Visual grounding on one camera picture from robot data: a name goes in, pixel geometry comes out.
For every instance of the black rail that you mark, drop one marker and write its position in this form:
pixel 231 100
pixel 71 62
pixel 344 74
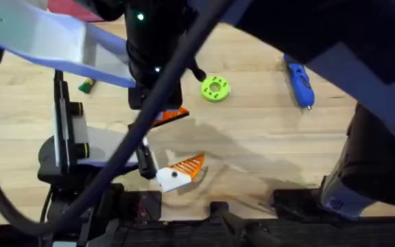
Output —
pixel 321 236

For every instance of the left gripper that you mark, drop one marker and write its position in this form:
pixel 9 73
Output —
pixel 98 147

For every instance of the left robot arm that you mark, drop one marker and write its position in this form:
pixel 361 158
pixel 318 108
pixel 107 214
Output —
pixel 46 37

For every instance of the black upright wrist plate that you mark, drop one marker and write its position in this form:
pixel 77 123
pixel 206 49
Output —
pixel 61 120

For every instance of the dark red object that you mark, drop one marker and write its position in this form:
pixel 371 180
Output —
pixel 74 10

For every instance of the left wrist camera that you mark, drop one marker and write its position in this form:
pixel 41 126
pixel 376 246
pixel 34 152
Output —
pixel 79 128

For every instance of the green toy vegetable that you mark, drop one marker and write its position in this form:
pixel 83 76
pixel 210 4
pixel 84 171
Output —
pixel 87 85

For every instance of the green disc with holes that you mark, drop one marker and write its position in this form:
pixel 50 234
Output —
pixel 207 94

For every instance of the blue electric screwdriver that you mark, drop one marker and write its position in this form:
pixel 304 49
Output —
pixel 298 84

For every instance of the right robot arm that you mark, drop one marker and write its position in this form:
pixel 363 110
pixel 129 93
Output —
pixel 372 171

